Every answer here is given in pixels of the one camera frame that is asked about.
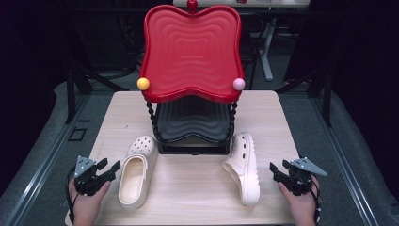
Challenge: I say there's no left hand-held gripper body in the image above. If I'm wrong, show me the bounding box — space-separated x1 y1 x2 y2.
73 155 111 197

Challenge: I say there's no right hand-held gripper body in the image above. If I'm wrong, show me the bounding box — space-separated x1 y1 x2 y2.
283 157 328 196

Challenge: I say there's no cream clog shoe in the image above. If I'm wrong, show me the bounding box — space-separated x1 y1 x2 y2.
118 135 159 210
221 132 261 207

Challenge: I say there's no red and black shoe rack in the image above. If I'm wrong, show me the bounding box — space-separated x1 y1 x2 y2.
136 0 247 155

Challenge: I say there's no person's left hand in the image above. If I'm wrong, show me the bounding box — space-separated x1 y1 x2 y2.
68 178 111 226

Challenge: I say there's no person's right hand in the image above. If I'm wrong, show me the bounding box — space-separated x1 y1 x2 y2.
278 175 321 226

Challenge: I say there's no black metal stand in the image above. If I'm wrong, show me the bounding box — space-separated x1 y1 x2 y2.
276 67 333 128
65 67 130 124

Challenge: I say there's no white desk leg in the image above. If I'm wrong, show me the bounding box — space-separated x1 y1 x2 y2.
259 17 275 82

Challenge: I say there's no white desk top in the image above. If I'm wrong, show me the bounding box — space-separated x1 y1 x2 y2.
172 0 311 8

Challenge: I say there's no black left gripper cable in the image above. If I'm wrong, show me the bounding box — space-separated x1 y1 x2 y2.
64 173 77 225

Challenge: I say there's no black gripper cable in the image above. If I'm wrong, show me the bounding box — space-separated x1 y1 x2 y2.
64 173 77 225
310 178 323 226

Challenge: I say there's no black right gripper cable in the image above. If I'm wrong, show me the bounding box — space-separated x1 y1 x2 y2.
310 178 323 226

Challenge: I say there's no grey metal floor rail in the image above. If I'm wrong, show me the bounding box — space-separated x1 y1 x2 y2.
310 93 381 226
2 93 92 226

